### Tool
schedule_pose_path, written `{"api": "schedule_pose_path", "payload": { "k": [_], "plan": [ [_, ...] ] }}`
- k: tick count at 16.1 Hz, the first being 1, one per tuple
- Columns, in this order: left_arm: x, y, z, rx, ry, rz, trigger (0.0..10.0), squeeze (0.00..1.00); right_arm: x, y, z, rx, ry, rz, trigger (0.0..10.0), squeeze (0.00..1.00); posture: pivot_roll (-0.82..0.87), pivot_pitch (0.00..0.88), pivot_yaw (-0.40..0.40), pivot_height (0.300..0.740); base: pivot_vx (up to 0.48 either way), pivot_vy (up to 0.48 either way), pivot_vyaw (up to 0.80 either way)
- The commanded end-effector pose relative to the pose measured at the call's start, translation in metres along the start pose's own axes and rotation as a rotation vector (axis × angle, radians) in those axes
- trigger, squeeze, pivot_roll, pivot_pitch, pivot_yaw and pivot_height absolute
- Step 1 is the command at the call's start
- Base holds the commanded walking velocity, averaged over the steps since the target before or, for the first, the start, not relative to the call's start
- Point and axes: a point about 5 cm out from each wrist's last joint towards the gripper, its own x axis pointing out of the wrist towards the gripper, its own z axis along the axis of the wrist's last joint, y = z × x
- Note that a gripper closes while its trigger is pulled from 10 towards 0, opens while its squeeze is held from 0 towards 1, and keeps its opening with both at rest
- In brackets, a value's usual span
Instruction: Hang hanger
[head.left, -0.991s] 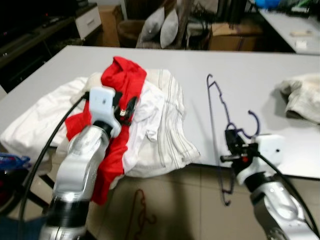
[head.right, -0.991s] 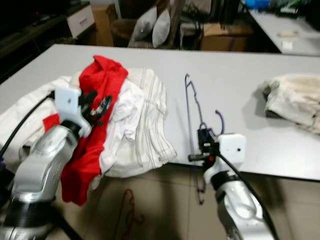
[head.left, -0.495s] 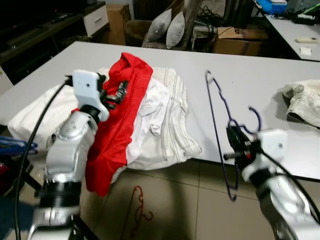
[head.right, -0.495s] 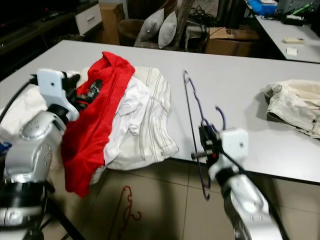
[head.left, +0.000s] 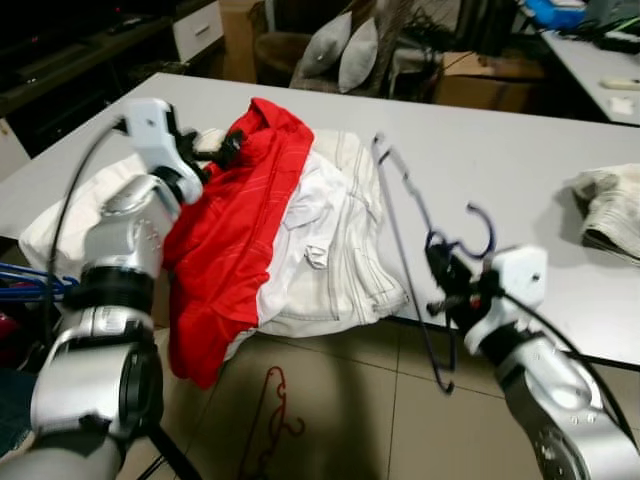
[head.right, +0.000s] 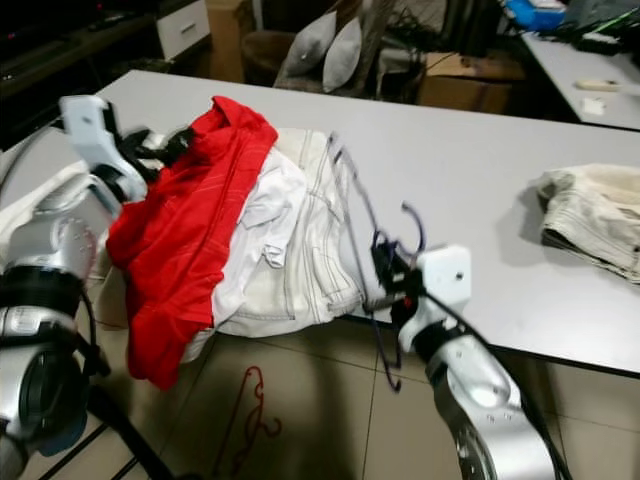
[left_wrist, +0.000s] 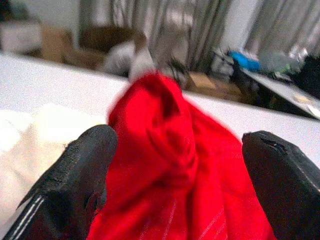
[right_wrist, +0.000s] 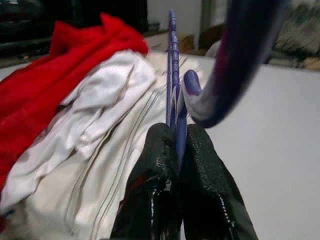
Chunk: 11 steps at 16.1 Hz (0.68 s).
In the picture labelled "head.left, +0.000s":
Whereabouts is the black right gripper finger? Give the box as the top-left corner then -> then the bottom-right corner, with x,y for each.
430,250 -> 456,301
427,232 -> 471,291

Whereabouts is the purple plastic hanger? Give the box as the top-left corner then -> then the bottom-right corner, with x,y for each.
372,133 -> 498,394

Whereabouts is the red striped polo shirt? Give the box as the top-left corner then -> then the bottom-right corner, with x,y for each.
163,97 -> 317,391

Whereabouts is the red plastic hanger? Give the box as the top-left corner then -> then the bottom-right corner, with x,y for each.
238,366 -> 306,479

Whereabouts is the cream denim jacket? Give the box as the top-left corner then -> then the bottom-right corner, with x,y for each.
18,128 -> 411,341

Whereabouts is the brown round chair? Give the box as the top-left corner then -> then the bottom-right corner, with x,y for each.
253,30 -> 313,88

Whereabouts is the tall brown cardboard box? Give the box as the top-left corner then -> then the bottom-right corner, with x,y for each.
218,0 -> 269,83

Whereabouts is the white drawer cabinet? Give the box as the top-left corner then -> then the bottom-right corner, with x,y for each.
172,0 -> 225,63

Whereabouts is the grey pillow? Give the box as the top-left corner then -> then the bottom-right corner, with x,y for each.
338,18 -> 381,94
300,12 -> 353,79

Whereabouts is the crumpled cream denim garment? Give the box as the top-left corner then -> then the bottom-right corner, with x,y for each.
570,163 -> 640,263

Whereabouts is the flat brown cardboard box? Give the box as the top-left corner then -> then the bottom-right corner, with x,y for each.
433,50 -> 546,113

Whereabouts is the blue box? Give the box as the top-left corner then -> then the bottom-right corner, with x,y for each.
522,0 -> 587,29

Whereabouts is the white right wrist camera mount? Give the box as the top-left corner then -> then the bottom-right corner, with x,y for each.
463,245 -> 549,356

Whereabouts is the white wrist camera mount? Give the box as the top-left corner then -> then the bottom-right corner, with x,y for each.
463,245 -> 549,356
123,97 -> 206,181

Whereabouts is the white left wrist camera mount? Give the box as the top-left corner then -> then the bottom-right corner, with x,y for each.
123,97 -> 206,181

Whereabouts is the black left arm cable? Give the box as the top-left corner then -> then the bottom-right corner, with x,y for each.
43,118 -> 133,336

